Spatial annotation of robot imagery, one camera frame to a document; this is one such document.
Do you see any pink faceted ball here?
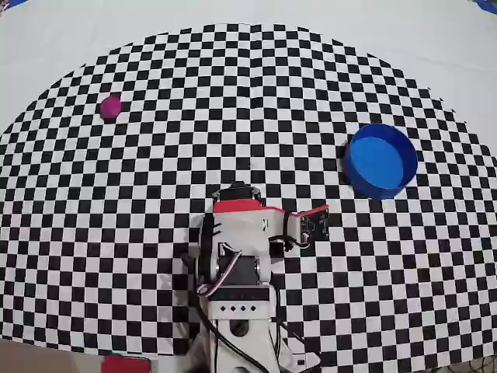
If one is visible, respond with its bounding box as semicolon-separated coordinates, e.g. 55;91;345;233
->
99;95;123;121

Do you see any blue round box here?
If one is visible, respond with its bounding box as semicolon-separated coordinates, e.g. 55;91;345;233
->
341;123;419;200

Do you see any black white checkered mat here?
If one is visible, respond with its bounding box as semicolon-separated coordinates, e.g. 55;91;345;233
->
0;0;497;370

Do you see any red white servo wire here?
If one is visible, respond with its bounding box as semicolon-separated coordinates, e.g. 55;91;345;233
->
196;242;244;299

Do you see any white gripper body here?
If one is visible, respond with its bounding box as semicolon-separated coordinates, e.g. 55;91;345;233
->
211;180;262;214

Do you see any black camera circuit board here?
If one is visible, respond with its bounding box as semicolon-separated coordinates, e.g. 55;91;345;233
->
297;204;331;249

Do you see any red flat box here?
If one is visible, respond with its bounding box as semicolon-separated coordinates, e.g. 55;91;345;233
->
101;356;151;373

